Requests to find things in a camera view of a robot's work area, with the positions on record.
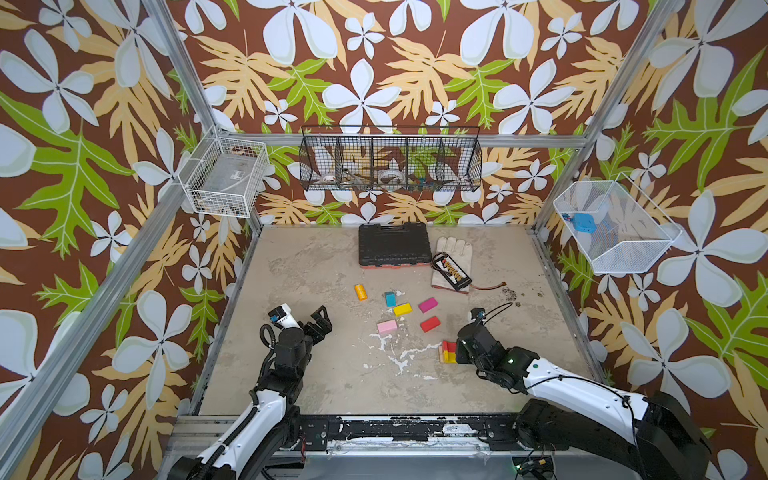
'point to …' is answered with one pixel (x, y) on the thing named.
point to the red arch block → (449, 346)
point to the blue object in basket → (584, 222)
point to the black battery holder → (442, 262)
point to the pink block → (387, 326)
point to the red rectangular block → (430, 324)
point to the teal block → (390, 299)
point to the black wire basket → (390, 158)
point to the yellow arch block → (449, 357)
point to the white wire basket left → (223, 176)
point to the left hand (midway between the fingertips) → (313, 309)
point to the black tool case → (382, 247)
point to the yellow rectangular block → (402, 310)
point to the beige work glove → (461, 253)
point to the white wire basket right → (617, 230)
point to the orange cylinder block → (360, 292)
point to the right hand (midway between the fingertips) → (456, 342)
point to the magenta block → (428, 304)
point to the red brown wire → (489, 289)
